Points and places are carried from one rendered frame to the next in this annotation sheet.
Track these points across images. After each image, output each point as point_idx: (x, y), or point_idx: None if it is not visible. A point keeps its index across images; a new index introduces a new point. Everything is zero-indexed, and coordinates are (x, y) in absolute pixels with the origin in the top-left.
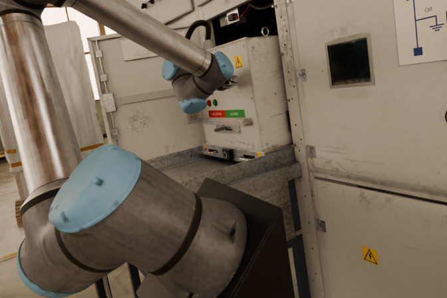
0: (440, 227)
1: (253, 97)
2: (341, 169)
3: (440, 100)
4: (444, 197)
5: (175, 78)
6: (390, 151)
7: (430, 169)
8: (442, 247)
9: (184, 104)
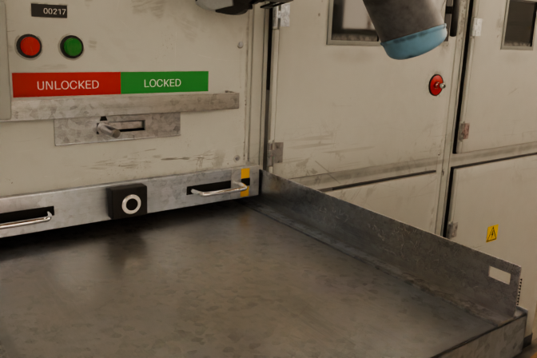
0: (408, 200)
1: (245, 43)
2: (320, 169)
3: (427, 69)
4: (407, 169)
5: None
6: (381, 129)
7: (410, 141)
8: (406, 221)
9: (446, 33)
